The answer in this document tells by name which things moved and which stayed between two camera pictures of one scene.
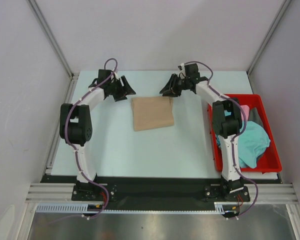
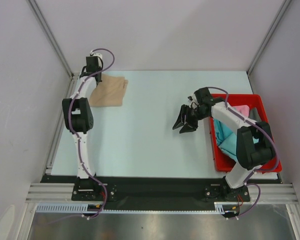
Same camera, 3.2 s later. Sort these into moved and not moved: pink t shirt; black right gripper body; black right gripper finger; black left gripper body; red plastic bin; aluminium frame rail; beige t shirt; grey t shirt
Moved: black right gripper finger; black right gripper body; beige t shirt; black left gripper body
Not moved: pink t shirt; red plastic bin; aluminium frame rail; grey t shirt
